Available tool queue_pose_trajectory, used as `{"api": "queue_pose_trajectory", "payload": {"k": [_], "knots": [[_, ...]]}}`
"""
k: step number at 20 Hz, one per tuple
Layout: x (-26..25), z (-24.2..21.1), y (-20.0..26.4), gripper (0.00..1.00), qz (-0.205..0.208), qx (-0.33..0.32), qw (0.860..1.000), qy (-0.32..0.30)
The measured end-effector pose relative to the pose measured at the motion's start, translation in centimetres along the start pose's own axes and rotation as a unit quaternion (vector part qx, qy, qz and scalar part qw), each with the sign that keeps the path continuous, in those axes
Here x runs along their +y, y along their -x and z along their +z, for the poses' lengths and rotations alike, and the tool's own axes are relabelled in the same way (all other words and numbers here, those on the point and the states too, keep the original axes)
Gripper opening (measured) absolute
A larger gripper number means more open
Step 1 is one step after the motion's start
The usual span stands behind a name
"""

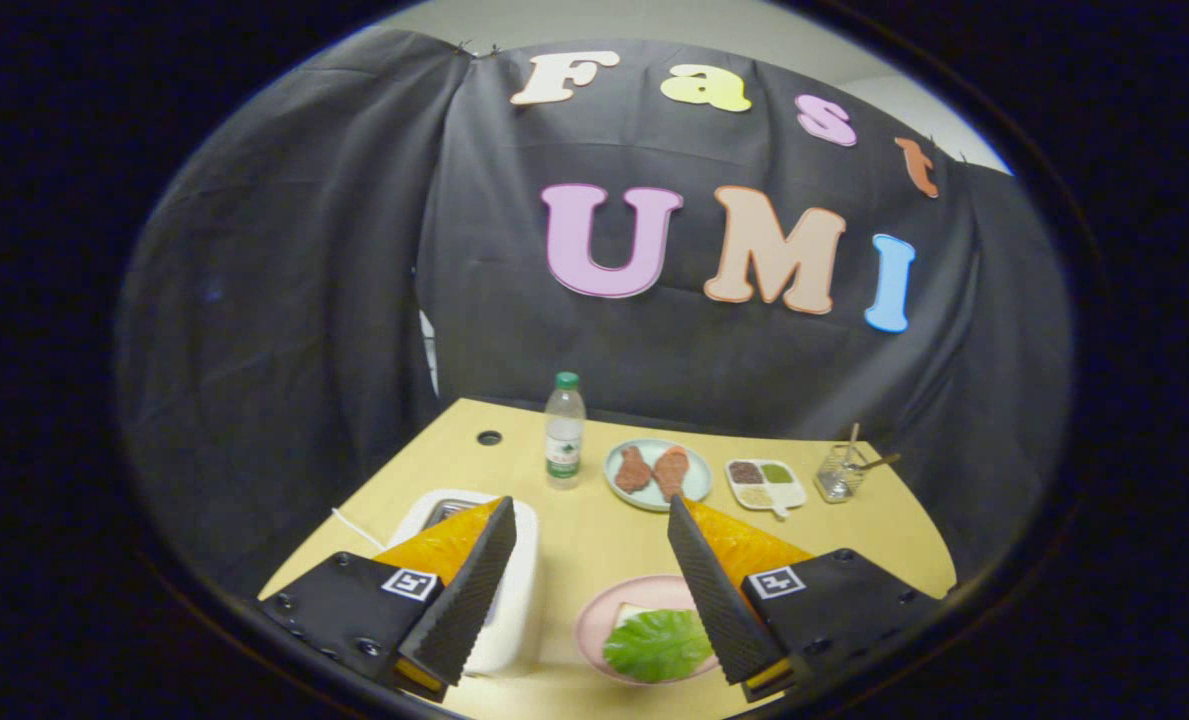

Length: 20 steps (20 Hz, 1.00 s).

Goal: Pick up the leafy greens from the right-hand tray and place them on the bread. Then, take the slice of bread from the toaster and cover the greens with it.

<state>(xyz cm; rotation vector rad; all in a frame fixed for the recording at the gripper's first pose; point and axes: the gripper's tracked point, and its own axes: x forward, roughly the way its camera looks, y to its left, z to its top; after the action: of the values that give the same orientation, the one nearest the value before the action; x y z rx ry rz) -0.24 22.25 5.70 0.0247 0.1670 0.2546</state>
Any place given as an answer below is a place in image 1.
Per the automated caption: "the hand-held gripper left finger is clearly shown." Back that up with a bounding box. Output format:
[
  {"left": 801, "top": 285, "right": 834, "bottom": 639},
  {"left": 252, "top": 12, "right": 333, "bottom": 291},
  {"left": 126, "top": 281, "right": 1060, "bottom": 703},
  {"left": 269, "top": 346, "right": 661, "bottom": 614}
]
[{"left": 257, "top": 495, "right": 518, "bottom": 701}]

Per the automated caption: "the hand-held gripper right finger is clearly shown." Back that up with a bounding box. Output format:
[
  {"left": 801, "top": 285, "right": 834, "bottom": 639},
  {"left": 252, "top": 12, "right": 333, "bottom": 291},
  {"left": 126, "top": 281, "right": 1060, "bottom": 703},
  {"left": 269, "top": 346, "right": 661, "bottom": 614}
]
[{"left": 666, "top": 495, "right": 945, "bottom": 701}]

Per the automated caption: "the green lettuce leaf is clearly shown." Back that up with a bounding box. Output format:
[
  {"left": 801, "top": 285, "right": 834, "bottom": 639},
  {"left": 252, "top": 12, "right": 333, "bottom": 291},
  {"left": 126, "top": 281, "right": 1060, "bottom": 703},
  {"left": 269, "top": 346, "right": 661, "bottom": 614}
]
[{"left": 602, "top": 608, "right": 717, "bottom": 684}]

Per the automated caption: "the white toaster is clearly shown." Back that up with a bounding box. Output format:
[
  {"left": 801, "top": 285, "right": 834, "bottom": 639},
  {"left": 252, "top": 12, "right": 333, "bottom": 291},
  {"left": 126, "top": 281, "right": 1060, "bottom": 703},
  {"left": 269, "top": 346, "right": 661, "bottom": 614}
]
[{"left": 386, "top": 488, "right": 540, "bottom": 678}]

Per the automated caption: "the light blue round plate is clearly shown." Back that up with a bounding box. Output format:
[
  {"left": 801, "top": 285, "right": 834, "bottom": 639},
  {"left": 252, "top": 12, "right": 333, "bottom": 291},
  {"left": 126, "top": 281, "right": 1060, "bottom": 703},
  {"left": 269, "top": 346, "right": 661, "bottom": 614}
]
[{"left": 604, "top": 438, "right": 713, "bottom": 512}]

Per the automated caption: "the pink round plate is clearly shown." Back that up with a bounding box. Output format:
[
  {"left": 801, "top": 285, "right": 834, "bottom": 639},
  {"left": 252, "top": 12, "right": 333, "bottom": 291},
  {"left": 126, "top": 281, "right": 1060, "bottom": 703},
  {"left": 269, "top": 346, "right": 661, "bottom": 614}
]
[{"left": 574, "top": 574, "right": 725, "bottom": 687}]

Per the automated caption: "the white divided bean dish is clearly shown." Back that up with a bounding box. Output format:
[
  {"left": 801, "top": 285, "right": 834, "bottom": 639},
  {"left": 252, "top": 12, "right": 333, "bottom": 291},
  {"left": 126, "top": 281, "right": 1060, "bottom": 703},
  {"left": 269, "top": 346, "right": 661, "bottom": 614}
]
[{"left": 724, "top": 458, "right": 807, "bottom": 519}]

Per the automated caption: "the brown meat piece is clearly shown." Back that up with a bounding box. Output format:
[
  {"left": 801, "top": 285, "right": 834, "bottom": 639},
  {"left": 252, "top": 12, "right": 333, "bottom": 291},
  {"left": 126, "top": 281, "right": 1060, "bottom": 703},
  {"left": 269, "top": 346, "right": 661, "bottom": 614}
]
[
  {"left": 652, "top": 446, "right": 693, "bottom": 503},
  {"left": 614, "top": 446, "right": 655, "bottom": 494}
]

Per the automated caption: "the clear plastic water bottle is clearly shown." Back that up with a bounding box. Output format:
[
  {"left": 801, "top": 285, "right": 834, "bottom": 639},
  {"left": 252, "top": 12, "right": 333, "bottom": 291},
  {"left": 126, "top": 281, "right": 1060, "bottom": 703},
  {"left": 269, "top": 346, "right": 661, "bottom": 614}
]
[{"left": 544, "top": 372, "right": 587, "bottom": 491}]

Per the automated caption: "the black backdrop cloth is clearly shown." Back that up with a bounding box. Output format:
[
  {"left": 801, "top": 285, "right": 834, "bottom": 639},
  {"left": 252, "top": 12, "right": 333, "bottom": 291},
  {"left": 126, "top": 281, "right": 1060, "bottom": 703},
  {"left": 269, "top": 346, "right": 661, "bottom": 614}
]
[{"left": 114, "top": 25, "right": 1073, "bottom": 601}]

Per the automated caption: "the white toaster cable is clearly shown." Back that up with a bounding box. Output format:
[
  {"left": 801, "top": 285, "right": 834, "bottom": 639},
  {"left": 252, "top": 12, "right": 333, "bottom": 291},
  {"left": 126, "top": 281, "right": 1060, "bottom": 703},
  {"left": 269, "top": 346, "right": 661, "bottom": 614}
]
[{"left": 331, "top": 507, "right": 387, "bottom": 551}]

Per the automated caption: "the wire utensil holder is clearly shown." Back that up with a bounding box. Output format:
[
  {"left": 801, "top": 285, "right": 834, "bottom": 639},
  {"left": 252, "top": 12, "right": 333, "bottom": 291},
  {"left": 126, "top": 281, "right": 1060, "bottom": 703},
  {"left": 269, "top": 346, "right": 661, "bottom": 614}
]
[{"left": 816, "top": 443, "right": 867, "bottom": 503}]

